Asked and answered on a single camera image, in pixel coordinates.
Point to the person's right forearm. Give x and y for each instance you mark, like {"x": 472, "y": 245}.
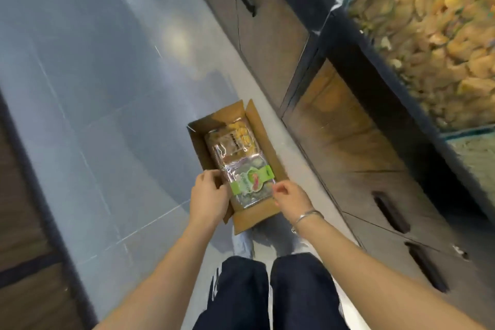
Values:
{"x": 371, "y": 275}

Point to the person's left fingers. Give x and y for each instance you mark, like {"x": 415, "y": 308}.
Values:
{"x": 210, "y": 178}

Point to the dark blue trousers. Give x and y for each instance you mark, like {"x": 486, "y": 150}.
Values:
{"x": 270, "y": 295}

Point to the dark wooden display cabinet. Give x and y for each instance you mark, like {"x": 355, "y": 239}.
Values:
{"x": 348, "y": 128}

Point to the person's left hand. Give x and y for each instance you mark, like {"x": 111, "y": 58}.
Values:
{"x": 208, "y": 202}

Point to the clear green label snack packet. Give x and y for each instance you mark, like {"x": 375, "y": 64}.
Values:
{"x": 249, "y": 182}

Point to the brown wooden shelf unit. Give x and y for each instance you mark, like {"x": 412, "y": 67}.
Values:
{"x": 31, "y": 244}

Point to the person's left forearm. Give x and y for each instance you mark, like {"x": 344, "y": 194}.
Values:
{"x": 166, "y": 279}

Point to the pile of yellow dried snacks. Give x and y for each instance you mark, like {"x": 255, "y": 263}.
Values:
{"x": 437, "y": 32}

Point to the person's right fingers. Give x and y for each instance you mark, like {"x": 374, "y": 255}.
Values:
{"x": 282, "y": 188}

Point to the pile of pale snacks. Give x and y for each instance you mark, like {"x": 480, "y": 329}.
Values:
{"x": 477, "y": 167}

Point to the person's right hand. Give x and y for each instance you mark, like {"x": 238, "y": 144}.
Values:
{"x": 294, "y": 202}

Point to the grey shoe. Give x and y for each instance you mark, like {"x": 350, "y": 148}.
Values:
{"x": 243, "y": 242}
{"x": 279, "y": 239}

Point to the brown cardboard box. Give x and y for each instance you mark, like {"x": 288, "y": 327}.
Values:
{"x": 257, "y": 124}

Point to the clear yellow snack packet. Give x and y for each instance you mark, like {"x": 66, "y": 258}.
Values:
{"x": 232, "y": 140}

